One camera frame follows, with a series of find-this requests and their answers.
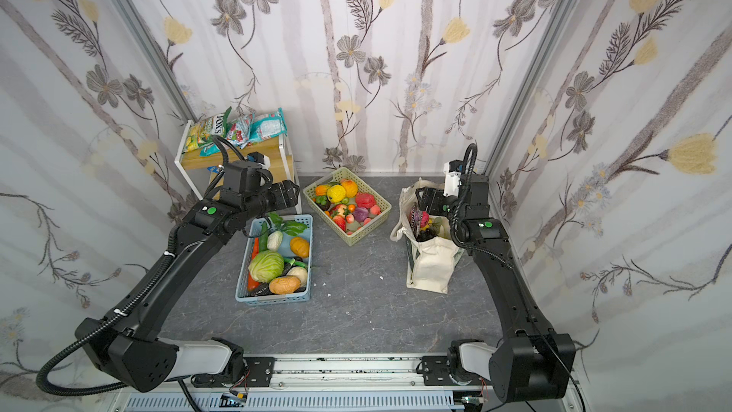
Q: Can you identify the black grape bunch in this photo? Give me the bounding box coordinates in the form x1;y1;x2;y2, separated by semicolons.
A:
416;225;440;242

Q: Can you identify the light blue vegetable basket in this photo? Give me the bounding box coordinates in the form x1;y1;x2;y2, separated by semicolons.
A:
236;214;313;305

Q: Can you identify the cream canvas grocery bag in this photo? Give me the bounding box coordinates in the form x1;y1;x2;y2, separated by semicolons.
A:
390;179;464;294

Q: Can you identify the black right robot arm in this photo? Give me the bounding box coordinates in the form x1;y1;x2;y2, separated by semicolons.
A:
416;144;578;404

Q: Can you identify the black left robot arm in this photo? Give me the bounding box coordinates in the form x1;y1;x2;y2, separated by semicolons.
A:
35;135;299;397

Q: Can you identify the teal snack bag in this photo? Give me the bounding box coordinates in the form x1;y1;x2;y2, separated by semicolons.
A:
248;108;288;144

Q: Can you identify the red pink snack bag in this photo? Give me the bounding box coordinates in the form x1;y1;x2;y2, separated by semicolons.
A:
199;114;254;156

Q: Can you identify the green chips bag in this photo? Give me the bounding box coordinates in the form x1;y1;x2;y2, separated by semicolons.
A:
183;108;232;153

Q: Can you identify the green leafy spinach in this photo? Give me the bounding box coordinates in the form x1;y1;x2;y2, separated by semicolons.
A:
266;213;308;237

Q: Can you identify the white bok choy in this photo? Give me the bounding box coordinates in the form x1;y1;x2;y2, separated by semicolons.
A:
266;231;284;252

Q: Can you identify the yellow bell pepper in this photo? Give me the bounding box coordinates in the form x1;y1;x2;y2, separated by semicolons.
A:
326;184;347;204

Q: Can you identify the orange round fruit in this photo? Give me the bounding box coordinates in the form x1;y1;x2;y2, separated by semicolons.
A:
290;237;311;259

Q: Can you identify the orange peach fruit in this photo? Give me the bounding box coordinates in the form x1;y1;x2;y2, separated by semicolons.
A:
340;179;358;198

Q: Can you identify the green plastic fruit basket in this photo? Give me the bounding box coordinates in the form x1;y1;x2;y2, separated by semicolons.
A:
303;168;392;246

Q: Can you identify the green cabbage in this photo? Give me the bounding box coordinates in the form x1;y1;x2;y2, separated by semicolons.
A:
248;250;285;283

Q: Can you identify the purple round cabbage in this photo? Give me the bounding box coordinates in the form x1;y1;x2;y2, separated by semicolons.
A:
354;207;371;222

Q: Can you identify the white wooden two-tier shelf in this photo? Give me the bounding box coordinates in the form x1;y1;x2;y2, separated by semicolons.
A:
169;122;299;223

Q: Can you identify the beige potato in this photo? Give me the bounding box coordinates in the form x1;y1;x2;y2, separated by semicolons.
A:
268;276;302;295

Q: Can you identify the red chili pepper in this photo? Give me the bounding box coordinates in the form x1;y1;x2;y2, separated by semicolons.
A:
247;235;262;293

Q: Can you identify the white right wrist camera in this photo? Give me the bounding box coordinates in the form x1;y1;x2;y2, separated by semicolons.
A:
443;159;463;198

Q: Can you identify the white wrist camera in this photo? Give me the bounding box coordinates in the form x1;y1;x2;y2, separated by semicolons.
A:
247;152;271;169
443;159;463;198

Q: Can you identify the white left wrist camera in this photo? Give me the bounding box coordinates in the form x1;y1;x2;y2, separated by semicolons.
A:
247;152;271;169

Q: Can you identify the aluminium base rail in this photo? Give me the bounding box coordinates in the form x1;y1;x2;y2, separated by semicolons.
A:
101;354;590;411

